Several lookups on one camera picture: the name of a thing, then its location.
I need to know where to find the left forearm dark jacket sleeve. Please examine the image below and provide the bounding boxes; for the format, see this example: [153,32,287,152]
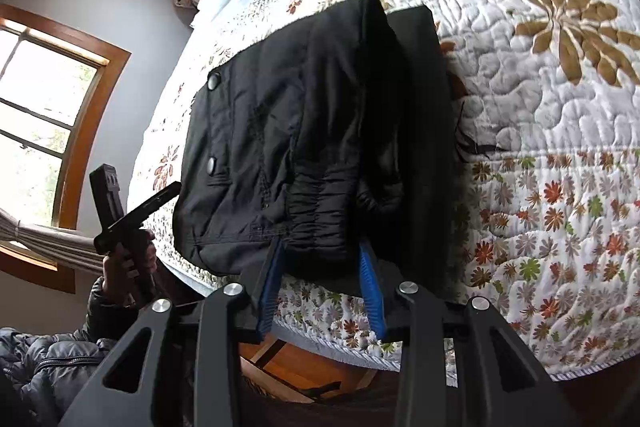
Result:
[1,277,139,426]

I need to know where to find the person's left hand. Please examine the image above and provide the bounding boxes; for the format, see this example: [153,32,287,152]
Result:
[102,229,157,307]

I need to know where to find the black pants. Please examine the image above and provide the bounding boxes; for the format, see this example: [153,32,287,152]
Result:
[172,0,454,294]

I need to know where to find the left wooden window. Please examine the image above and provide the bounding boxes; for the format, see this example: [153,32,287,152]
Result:
[1,4,130,293]

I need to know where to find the wooden bed frame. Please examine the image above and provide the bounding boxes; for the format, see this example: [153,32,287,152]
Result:
[239,335,378,403]

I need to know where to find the floral quilted bedspread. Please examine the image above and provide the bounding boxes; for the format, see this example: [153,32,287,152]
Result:
[128,0,639,381]

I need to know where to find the striped curtain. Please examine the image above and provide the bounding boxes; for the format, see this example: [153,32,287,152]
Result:
[1,210,104,273]

